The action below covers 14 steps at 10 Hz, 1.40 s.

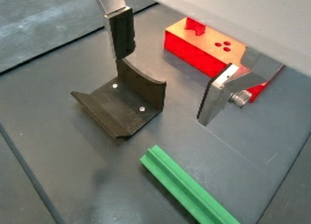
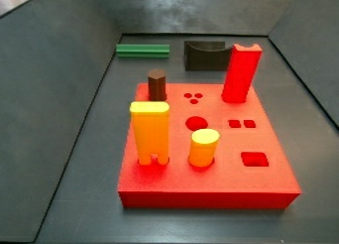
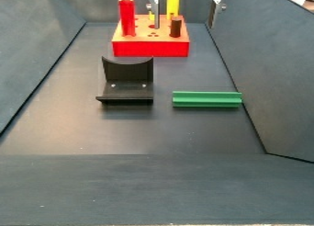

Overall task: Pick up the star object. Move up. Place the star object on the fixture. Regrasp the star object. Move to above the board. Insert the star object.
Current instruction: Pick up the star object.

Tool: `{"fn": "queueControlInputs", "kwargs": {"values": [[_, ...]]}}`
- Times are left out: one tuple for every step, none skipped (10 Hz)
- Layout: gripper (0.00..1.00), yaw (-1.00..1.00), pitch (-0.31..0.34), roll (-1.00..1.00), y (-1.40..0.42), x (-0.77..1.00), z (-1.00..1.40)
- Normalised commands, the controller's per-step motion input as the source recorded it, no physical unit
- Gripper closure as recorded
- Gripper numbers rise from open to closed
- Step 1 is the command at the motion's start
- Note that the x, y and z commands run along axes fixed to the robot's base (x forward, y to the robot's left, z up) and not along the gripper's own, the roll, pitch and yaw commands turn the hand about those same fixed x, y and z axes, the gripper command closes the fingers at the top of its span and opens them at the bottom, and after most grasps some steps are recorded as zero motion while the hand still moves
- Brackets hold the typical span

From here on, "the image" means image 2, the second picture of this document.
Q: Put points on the green star prism bar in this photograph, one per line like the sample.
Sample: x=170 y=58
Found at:
x=143 y=51

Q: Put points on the black curved fixture block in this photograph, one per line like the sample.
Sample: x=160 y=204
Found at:
x=206 y=56

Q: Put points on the red peg board base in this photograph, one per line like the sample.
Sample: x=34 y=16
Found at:
x=250 y=175

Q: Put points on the large yellow oblong peg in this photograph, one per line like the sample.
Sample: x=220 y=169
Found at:
x=150 y=119

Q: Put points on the yellow cylinder peg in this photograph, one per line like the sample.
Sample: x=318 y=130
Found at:
x=204 y=140

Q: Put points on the brown hexagonal peg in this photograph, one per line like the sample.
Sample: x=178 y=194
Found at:
x=156 y=85

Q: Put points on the tall red peg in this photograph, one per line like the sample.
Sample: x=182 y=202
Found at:
x=240 y=73

